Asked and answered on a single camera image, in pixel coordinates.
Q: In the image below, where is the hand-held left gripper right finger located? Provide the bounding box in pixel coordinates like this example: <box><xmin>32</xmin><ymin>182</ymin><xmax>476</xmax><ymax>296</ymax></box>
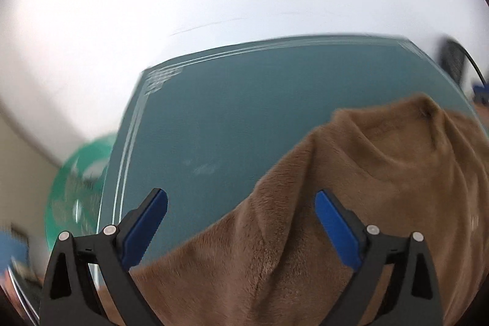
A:
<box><xmin>314</xmin><ymin>189</ymin><xmax>444</xmax><ymax>326</ymax></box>

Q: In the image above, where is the black cable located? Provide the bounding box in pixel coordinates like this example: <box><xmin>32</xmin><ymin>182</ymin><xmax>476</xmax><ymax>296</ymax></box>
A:
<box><xmin>456</xmin><ymin>39</ymin><xmax>489</xmax><ymax>87</ymax></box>

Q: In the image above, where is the teal mat with white lines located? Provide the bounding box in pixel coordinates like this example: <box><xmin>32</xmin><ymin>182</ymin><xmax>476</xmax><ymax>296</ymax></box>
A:
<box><xmin>94</xmin><ymin>34</ymin><xmax>482</xmax><ymax>296</ymax></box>

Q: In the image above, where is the black perforated object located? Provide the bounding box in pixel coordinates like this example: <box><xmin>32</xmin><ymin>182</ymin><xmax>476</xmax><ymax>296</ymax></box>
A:
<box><xmin>439</xmin><ymin>38</ymin><xmax>465</xmax><ymax>86</ymax></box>

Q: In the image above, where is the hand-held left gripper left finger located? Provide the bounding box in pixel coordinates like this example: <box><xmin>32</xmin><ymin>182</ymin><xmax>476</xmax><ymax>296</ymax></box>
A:
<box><xmin>39</xmin><ymin>188</ymin><xmax>169</xmax><ymax>326</ymax></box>

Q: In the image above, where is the brown fuzzy sweater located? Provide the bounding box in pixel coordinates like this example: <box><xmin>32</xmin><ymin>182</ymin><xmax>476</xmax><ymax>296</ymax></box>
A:
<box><xmin>97</xmin><ymin>92</ymin><xmax>489</xmax><ymax>326</ymax></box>

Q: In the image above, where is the green patterned round plate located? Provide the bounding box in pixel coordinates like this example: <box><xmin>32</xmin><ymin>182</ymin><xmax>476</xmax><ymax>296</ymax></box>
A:
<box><xmin>44</xmin><ymin>133</ymin><xmax>117</xmax><ymax>254</ymax></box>

